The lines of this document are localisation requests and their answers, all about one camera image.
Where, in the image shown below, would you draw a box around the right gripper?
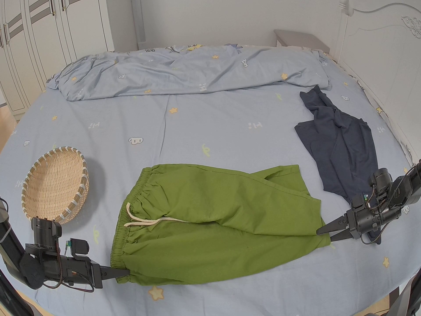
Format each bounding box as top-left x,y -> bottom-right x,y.
316,206 -> 402,242

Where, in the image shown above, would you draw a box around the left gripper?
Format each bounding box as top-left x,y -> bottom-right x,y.
61,255 -> 103,289

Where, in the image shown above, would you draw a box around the green shorts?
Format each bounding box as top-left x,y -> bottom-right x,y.
110,164 -> 331,285

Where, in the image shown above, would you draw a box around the dark blue garment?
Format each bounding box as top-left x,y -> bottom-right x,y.
294,85 -> 382,244

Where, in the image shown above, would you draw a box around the round woven basket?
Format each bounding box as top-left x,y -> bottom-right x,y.
21,146 -> 90,224

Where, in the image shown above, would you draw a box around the bed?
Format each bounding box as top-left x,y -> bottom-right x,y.
0,0 -> 421,316

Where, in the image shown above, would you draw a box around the grey bedside table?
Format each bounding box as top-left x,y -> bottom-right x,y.
274,29 -> 330,53

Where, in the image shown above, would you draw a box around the pale blue quilt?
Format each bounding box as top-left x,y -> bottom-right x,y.
45,43 -> 333,102

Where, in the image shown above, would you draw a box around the white wardrobe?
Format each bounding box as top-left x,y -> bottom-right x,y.
0,0 -> 116,114

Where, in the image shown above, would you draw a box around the white vertical pipe cover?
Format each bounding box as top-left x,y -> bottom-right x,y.
129,0 -> 147,50

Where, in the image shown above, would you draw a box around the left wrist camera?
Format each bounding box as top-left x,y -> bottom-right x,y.
65,238 -> 90,262

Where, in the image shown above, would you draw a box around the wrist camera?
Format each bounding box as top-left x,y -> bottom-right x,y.
350,194 -> 370,211
65,238 -> 90,262

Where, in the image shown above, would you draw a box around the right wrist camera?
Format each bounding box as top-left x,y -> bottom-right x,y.
350,194 -> 370,211

